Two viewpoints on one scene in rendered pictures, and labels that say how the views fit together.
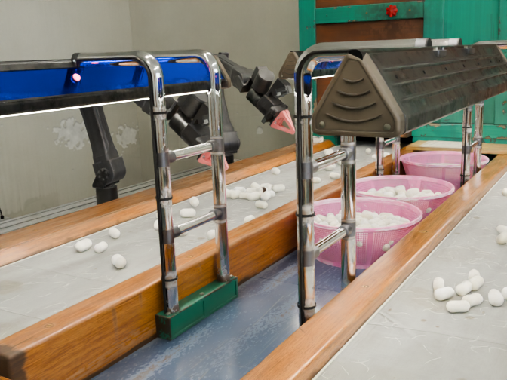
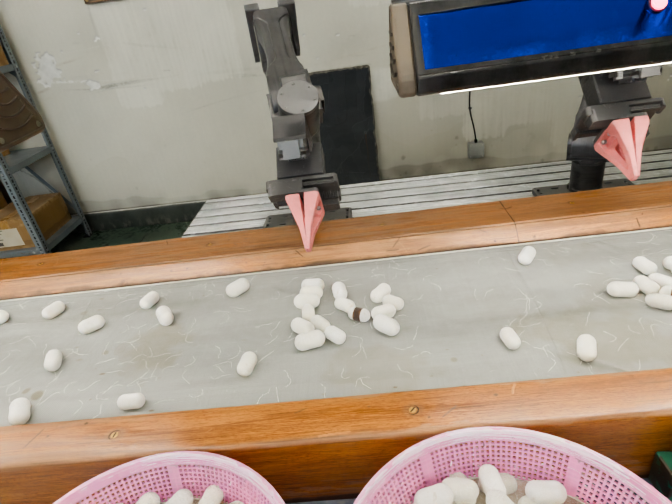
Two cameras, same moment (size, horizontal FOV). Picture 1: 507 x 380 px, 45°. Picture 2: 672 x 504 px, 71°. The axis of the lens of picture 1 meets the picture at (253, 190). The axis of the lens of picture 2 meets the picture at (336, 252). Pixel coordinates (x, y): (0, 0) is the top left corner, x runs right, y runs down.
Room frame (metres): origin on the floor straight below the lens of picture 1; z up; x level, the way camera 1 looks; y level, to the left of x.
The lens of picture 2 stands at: (1.38, -0.47, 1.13)
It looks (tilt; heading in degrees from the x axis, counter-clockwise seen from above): 30 degrees down; 64
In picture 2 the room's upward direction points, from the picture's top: 9 degrees counter-clockwise
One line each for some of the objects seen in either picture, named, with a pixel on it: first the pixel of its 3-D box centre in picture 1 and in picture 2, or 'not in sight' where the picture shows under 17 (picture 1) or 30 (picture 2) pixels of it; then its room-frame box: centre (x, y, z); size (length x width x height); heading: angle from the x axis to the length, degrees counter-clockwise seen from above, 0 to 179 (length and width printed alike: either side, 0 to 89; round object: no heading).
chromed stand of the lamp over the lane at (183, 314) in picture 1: (155, 185); not in sight; (1.02, 0.17, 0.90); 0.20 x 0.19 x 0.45; 149
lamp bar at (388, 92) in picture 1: (447, 75); not in sight; (0.78, -0.25, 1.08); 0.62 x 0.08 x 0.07; 149
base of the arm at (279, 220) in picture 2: (107, 197); (305, 205); (1.76, 0.43, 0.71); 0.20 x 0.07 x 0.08; 147
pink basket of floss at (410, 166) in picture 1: (443, 172); not in sight; (1.90, -0.60, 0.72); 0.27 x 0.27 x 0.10
